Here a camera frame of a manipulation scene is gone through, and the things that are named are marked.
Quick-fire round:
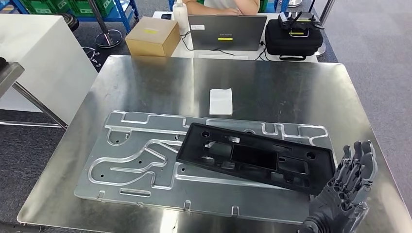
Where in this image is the machined aluminium plate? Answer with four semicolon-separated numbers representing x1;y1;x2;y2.
74;110;339;226

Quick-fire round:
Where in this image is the person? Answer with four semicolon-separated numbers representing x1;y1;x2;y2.
183;0;261;16

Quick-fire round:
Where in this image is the brown cardboard box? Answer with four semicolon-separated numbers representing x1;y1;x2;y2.
124;16;181;58

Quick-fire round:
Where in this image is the black carrying case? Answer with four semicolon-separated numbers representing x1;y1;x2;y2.
264;18;324;61

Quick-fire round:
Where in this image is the stainless steel table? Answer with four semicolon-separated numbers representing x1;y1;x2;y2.
17;54;412;233
0;58;69;131

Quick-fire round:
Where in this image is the green plastic crate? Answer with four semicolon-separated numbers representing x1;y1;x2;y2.
19;0;70;15
68;0;115;17

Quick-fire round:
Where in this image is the white cabinet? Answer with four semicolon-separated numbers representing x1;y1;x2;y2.
0;14;99;125

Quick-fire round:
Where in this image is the white paper sheet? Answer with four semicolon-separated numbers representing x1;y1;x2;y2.
209;88;233;116

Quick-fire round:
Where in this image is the grey laptop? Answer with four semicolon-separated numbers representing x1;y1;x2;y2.
188;14;268;51

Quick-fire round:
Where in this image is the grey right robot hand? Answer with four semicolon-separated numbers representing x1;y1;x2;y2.
304;140;379;233

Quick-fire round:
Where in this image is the white plastic bottle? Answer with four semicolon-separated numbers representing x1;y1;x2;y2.
172;0;189;32

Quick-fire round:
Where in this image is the chrome stanchion post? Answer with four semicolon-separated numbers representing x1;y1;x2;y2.
314;0;336;57
86;0;123;49

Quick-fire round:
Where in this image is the blue metal shelf rack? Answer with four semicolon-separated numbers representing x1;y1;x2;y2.
0;0;139;33

